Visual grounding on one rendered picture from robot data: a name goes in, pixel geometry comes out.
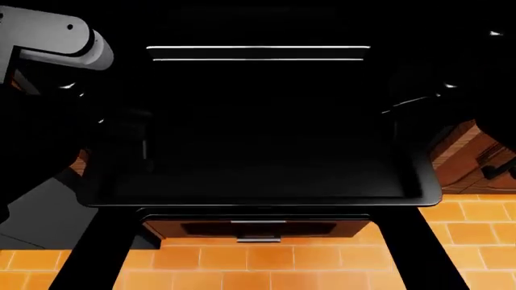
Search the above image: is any black oven bottom drawer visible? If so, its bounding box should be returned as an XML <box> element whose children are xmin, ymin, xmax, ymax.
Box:
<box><xmin>135</xmin><ymin>207</ymin><xmax>372</xmax><ymax>243</ymax></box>

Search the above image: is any black oven body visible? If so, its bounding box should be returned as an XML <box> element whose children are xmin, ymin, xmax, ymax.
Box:
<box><xmin>112</xmin><ymin>0</ymin><xmax>404</xmax><ymax>128</ymax></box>

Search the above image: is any brown wooden cabinet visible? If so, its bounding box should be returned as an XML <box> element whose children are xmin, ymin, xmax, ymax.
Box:
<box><xmin>427</xmin><ymin>118</ymin><xmax>516</xmax><ymax>195</ymax></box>

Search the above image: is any grey flat panel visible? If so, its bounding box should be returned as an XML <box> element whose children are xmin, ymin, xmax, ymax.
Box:
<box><xmin>0</xmin><ymin>176</ymin><xmax>162</xmax><ymax>251</ymax></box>

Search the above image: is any grey metal drawer handle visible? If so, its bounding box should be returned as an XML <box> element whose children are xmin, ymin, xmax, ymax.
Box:
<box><xmin>230</xmin><ymin>220</ymin><xmax>288</xmax><ymax>244</ymax></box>

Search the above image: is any metal wire oven rack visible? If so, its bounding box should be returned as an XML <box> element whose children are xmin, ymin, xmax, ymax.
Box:
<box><xmin>145</xmin><ymin>44</ymin><xmax>372</xmax><ymax>63</ymax></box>

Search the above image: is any black cabinet handle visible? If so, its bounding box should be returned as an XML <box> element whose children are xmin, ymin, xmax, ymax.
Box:
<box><xmin>481</xmin><ymin>164</ymin><xmax>516</xmax><ymax>180</ymax></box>

